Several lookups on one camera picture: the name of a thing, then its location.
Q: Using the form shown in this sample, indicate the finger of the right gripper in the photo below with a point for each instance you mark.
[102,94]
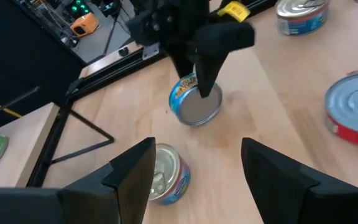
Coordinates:
[219,43]
[183,62]

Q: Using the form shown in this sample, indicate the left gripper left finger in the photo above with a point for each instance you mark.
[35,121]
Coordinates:
[73,205]

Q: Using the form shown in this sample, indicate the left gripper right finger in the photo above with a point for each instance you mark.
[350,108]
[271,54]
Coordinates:
[306,202]

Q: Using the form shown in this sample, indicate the blue tuna can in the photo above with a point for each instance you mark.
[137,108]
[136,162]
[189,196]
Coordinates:
[197,109]

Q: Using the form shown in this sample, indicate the red albacore tuna can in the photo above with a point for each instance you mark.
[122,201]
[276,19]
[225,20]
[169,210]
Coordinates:
[350,105]

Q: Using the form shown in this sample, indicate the wooden shelf with black legs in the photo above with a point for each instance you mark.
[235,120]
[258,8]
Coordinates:
[49,149]

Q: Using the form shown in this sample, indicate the wooden shelf board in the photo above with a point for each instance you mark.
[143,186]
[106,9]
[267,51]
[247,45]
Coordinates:
[23,149]

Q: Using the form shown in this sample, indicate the yellow tag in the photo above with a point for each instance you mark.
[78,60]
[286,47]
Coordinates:
[233,11]

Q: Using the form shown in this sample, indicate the orange device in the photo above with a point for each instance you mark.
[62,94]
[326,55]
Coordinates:
[84,25]

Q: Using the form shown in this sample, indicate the black device green lights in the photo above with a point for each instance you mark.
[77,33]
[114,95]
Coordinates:
[78,6]

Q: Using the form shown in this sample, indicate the black backdrop curtain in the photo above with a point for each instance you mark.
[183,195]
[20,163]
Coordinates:
[17,46]

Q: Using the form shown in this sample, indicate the silver corner bracket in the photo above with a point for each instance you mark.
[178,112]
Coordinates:
[151,51]

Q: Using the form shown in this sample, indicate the black table frame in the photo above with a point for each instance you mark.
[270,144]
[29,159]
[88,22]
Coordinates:
[120,70]

